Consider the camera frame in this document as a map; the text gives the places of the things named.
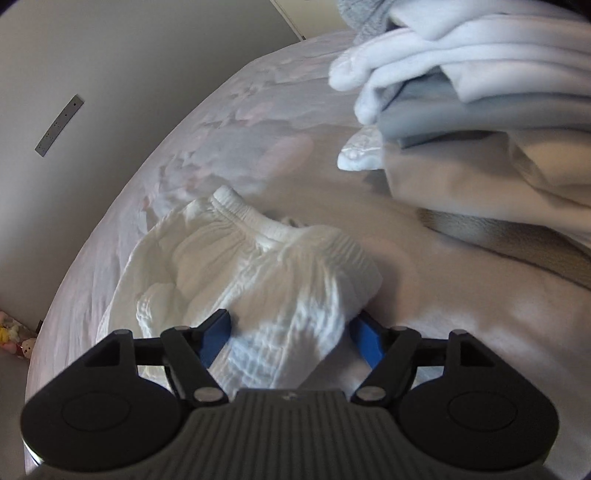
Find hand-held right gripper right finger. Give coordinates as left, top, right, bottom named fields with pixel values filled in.
left=348, top=310, right=504, bottom=408

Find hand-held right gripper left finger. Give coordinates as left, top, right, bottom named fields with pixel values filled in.
left=85, top=309, right=232, bottom=408

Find white crinkled pants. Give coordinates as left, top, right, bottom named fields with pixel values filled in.
left=95, top=185, right=384, bottom=391

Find taupe folded cloth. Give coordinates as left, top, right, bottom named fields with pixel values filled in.
left=416, top=208, right=591, bottom=289

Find white lace cloth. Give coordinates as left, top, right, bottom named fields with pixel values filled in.
left=336, top=128, right=386, bottom=172

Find beige folded garment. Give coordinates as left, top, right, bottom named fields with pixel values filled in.
left=383, top=129, right=591, bottom=252

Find clear tube of plush toys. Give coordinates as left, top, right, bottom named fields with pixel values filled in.
left=0, top=310, right=38, bottom=361

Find bed with pink-dotted sheet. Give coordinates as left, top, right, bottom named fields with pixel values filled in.
left=25, top=28, right=591, bottom=462

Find grey folded garment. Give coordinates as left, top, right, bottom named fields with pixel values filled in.
left=379, top=74, right=511, bottom=148

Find white folded garment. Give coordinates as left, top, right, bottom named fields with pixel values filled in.
left=328, top=7, right=591, bottom=126

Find grey knit garment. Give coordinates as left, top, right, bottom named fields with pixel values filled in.
left=335, top=0, right=404, bottom=44

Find grey wall socket strip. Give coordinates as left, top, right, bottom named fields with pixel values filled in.
left=34, top=93, right=86, bottom=158

